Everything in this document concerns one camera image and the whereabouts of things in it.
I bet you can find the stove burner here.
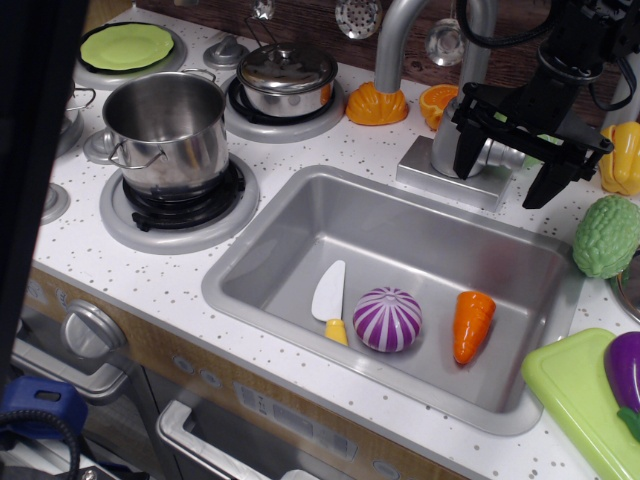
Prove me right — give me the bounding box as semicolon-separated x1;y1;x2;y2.
222;77;346;144
100;155;259;255

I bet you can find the green toy plate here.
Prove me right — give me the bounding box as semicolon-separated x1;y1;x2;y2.
79;23;175;73

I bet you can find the blue clamp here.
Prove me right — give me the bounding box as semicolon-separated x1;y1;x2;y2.
0;376;90;441

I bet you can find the orange toy pumpkin half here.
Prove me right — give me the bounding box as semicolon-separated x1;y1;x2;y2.
345;82;409;126

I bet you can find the grey toy sink basin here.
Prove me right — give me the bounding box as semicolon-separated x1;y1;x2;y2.
202;166;584;435

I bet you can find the large steel pot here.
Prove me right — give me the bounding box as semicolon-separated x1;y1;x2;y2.
102;69;229;201

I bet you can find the hanging steel utensil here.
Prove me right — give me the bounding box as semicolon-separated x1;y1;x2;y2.
250;0;276;21

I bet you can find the steel bowl rim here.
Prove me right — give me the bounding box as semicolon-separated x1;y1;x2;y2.
614;264;639;321

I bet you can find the green bumpy toy gourd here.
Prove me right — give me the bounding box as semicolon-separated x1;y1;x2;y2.
573;195;639;279

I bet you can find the white toy knife yellow handle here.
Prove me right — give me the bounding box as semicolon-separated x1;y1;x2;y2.
311;260;349;346

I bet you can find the front stove burner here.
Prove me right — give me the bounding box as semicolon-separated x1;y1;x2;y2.
100;155;259;255

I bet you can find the purple striped toy onion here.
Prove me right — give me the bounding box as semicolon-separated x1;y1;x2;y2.
353;287;423;353

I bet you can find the hanging slotted steel spoon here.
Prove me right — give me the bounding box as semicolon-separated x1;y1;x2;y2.
334;0;383;40

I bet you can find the silver oven door handle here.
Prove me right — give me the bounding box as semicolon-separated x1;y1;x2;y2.
156;400;284;479

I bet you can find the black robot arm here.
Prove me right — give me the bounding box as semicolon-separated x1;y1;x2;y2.
452;1;639;209

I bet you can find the silver oven dial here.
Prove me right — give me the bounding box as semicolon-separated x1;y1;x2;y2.
60;299;127;359

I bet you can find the yellow toy bell pepper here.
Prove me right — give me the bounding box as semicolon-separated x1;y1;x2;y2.
599;121;640;196

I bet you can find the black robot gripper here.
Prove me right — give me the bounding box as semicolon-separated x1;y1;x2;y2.
453;58;613;209

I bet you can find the silver faucet lever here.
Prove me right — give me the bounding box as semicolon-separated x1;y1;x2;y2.
477;138;526;171

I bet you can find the hanging steel ladle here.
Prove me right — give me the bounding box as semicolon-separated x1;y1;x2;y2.
425;1;465;67

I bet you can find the black cable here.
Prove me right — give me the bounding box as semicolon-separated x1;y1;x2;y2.
455;0;556;49

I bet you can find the silver toy faucet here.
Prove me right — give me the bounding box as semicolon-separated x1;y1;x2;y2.
374;0;524;212

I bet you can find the small steel pot with lid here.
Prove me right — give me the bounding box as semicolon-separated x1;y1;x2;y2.
236;35;338;118

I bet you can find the purple toy eggplant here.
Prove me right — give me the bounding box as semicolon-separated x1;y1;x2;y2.
604;332;639;441

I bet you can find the rear stove burner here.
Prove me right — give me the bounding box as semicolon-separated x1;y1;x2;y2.
222;77;346;144

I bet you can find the orange toy carrot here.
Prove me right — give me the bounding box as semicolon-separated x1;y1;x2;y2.
453;291;496;365

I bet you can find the silver stove knob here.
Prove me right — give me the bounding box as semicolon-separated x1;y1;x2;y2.
203;35;249;70

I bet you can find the green cutting board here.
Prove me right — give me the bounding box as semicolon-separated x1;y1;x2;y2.
521;328;639;479

